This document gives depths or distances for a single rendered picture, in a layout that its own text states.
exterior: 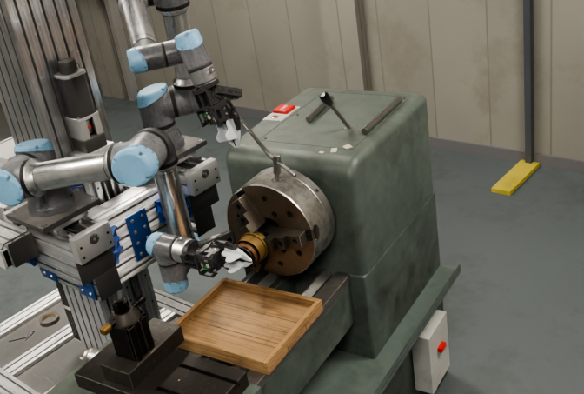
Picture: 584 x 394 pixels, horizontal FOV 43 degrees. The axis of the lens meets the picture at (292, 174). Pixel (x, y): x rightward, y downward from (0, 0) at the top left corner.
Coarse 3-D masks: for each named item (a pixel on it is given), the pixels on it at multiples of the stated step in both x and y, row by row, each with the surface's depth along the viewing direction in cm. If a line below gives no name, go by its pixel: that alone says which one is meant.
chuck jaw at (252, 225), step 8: (240, 192) 221; (240, 200) 217; (248, 200) 219; (240, 208) 218; (248, 208) 218; (256, 208) 220; (240, 216) 217; (248, 216) 217; (256, 216) 219; (240, 224) 218; (248, 224) 215; (256, 224) 217; (240, 232) 217
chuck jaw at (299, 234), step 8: (272, 232) 217; (280, 232) 215; (288, 232) 214; (296, 232) 213; (304, 232) 213; (312, 232) 214; (264, 240) 213; (272, 240) 213; (280, 240) 212; (288, 240) 214; (296, 240) 212; (304, 240) 213; (312, 240) 214; (272, 248) 213; (280, 248) 214
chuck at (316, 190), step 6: (270, 168) 226; (288, 174) 220; (300, 174) 221; (300, 180) 219; (306, 180) 220; (312, 186) 219; (318, 192) 219; (318, 198) 218; (324, 198) 220; (324, 204) 219; (330, 210) 221; (330, 216) 221; (330, 222) 221; (330, 228) 221; (330, 234) 223; (330, 240) 226
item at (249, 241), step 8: (248, 232) 214; (256, 232) 216; (240, 240) 213; (248, 240) 211; (256, 240) 212; (240, 248) 210; (248, 248) 209; (256, 248) 210; (264, 248) 213; (256, 256) 210; (264, 256) 215
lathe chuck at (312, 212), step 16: (256, 176) 224; (272, 176) 219; (288, 176) 219; (256, 192) 217; (272, 192) 214; (288, 192) 213; (304, 192) 216; (272, 208) 217; (288, 208) 214; (304, 208) 213; (320, 208) 217; (272, 224) 230; (288, 224) 216; (304, 224) 213; (320, 224) 216; (320, 240) 217; (272, 256) 226; (288, 256) 222; (304, 256) 219; (272, 272) 229; (288, 272) 226
